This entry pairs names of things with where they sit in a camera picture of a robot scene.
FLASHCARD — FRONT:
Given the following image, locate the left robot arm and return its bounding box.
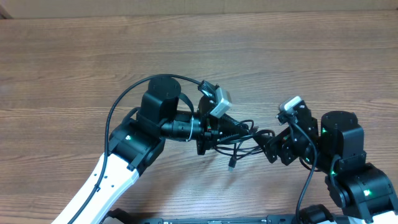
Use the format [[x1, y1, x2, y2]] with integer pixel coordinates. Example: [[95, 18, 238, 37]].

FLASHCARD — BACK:
[[54, 74, 251, 223]]

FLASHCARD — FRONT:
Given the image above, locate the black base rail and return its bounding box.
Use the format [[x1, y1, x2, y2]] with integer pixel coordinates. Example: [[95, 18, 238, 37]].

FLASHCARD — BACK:
[[99, 208, 296, 224]]

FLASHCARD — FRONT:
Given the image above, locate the right camera cable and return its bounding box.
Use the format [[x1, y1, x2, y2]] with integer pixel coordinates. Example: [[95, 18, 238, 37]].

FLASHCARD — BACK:
[[294, 119, 320, 224]]

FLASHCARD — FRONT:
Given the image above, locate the cardboard back panel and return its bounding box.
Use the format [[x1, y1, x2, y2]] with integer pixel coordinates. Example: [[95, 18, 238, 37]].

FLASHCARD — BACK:
[[1, 0, 397, 19]]

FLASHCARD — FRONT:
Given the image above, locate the black usb cable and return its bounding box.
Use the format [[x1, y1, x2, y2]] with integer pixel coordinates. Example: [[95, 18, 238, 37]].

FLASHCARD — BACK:
[[213, 119, 277, 174]]

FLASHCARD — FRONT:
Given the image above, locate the left camera cable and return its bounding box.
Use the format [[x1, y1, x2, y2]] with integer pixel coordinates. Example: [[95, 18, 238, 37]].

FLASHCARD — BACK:
[[67, 73, 215, 224]]

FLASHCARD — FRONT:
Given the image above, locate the camera cable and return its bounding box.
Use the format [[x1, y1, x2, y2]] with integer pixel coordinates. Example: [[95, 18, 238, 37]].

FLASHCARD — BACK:
[[294, 119, 320, 224], [67, 73, 215, 224]]

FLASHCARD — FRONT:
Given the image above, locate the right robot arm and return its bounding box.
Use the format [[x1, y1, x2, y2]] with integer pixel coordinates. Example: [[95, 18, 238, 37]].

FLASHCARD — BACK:
[[255, 100, 397, 223]]

